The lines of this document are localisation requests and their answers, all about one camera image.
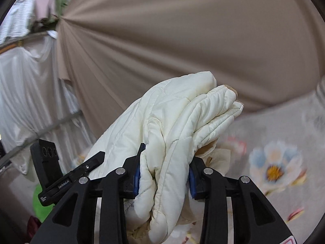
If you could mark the hanging pink garment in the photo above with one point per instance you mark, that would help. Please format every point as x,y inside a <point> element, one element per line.
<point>44,6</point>

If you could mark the light grey garment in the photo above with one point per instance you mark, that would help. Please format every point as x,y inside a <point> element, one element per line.
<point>266,137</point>

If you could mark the hanging white garment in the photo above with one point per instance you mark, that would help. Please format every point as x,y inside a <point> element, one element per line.
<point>19,17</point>

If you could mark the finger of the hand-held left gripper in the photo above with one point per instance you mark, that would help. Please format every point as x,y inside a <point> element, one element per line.
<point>90,165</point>

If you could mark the wooden curtain rail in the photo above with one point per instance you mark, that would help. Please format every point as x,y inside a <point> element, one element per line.
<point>20,42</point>

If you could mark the beige curtain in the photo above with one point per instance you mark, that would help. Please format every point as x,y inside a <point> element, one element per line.
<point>177,30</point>

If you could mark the green plastic object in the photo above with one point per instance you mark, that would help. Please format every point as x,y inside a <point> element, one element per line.
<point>40,208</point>

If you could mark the white sheer curtain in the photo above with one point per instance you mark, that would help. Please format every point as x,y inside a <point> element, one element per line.
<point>25,94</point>

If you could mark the dark red cloth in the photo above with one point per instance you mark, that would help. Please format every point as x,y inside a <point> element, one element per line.
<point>34,227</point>

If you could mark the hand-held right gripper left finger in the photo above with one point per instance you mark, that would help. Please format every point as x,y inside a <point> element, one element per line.
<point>137,179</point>

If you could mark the cream padded jacket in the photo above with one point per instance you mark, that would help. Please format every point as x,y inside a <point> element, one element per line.
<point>172,122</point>

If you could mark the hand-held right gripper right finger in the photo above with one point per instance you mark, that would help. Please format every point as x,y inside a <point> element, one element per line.
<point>191,183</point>

